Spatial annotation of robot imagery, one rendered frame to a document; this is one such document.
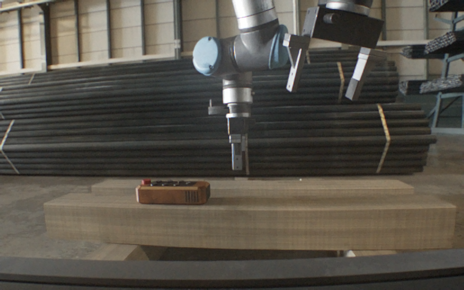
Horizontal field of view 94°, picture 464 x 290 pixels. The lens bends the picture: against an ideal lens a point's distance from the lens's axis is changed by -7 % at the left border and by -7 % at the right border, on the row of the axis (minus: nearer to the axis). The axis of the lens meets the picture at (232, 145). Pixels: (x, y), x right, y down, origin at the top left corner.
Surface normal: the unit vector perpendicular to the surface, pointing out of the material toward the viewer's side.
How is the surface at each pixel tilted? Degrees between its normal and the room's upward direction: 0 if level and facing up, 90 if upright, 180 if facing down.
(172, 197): 90
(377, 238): 90
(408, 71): 90
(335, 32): 114
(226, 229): 90
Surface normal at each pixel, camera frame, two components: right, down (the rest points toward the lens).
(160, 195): -0.11, 0.09
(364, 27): 0.10, 0.47
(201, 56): -0.56, 0.09
